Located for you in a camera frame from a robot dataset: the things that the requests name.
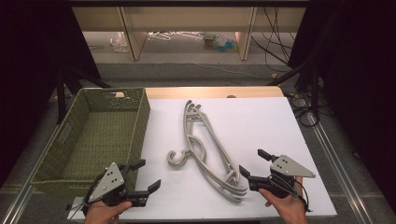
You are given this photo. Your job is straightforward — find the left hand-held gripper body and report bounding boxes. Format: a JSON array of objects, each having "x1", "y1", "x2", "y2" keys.
[{"x1": 82, "y1": 161, "x2": 150, "y2": 209}]

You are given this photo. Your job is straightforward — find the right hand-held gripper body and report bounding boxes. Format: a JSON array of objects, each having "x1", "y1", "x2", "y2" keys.
[{"x1": 247, "y1": 154, "x2": 317, "y2": 200}]

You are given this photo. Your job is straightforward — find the grey plastic clothes hanger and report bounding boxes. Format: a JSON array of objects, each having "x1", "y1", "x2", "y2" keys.
[
  {"x1": 166, "y1": 100, "x2": 249, "y2": 203},
  {"x1": 174, "y1": 102, "x2": 249, "y2": 202},
  {"x1": 183, "y1": 104, "x2": 247, "y2": 197}
]

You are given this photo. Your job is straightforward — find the green woven basket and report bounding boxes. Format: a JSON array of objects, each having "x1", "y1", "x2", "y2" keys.
[{"x1": 30, "y1": 87, "x2": 151, "y2": 198}]

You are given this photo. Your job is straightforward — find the person's left hand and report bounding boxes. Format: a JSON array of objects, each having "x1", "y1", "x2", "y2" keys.
[{"x1": 83, "y1": 201, "x2": 134, "y2": 224}]

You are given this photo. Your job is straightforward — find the person's right hand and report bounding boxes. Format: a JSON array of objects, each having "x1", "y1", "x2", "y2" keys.
[{"x1": 259, "y1": 176, "x2": 309, "y2": 224}]

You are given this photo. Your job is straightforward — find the black metal stand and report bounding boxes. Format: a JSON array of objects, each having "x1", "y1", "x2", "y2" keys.
[
  {"x1": 267, "y1": 62, "x2": 321, "y2": 120},
  {"x1": 55, "y1": 66, "x2": 111, "y2": 125}
]

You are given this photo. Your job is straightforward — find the pile of colourful toys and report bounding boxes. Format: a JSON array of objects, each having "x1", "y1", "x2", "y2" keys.
[{"x1": 203, "y1": 33, "x2": 239, "y2": 53}]

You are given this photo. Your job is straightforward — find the clear plastic bag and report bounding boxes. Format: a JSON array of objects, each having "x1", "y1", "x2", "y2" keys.
[{"x1": 109, "y1": 32, "x2": 129, "y2": 53}]

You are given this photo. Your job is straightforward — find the black curtain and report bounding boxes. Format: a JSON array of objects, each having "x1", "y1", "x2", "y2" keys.
[
  {"x1": 288, "y1": 0, "x2": 396, "y2": 188},
  {"x1": 0, "y1": 0, "x2": 102, "y2": 188}
]

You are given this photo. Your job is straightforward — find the beige wooden desk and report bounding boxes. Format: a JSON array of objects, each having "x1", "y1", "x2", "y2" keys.
[{"x1": 71, "y1": 6, "x2": 307, "y2": 62}]

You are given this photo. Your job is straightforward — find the left hand-held gripper cable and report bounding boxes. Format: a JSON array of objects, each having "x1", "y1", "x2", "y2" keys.
[{"x1": 65, "y1": 174, "x2": 106, "y2": 218}]

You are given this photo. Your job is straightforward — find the hand-held gripper cable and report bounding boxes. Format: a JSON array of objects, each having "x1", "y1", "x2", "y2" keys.
[
  {"x1": 269, "y1": 173, "x2": 313, "y2": 214},
  {"x1": 65, "y1": 174, "x2": 106, "y2": 218}
]

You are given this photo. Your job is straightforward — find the right hand-held gripper cable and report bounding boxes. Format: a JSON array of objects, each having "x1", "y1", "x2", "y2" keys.
[{"x1": 269, "y1": 173, "x2": 313, "y2": 214}]

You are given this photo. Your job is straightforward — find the metal floor rail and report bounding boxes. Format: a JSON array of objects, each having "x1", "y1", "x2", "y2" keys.
[
  {"x1": 0, "y1": 124, "x2": 62, "y2": 224},
  {"x1": 298, "y1": 96, "x2": 375, "y2": 224}
]

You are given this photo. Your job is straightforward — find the black floor cable coil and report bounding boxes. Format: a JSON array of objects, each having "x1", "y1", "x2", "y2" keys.
[{"x1": 286, "y1": 91, "x2": 321, "y2": 128}]

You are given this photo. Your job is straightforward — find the black cable bundle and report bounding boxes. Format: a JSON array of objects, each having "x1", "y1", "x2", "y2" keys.
[{"x1": 250, "y1": 7, "x2": 297, "y2": 66}]

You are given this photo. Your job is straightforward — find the white wire hangers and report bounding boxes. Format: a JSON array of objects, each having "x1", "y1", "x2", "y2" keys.
[{"x1": 147, "y1": 31, "x2": 205, "y2": 42}]

